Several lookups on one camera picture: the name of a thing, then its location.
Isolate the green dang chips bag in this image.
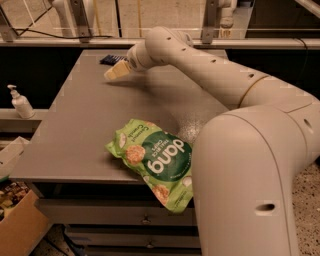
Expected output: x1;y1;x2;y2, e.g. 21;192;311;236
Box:
105;119;193;214

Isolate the grey drawer cabinet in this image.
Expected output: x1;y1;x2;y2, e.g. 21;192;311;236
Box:
11;50;226;256

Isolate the black cable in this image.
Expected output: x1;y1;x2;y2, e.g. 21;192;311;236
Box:
13;28;114;41

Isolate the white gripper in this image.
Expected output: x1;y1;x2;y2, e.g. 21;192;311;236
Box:
104;42;156;80

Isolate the white pump bottle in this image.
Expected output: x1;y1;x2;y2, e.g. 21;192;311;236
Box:
7;85;35;119

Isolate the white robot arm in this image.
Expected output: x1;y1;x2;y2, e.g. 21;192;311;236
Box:
105;27;320;256

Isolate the cardboard box with items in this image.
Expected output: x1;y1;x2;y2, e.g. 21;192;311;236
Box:
0;137;51;256

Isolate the grey metal rail frame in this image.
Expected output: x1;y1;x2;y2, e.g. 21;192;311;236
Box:
0;0;320;50

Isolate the dark blue rxbar wrapper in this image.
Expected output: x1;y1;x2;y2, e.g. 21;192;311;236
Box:
100;55;127;66

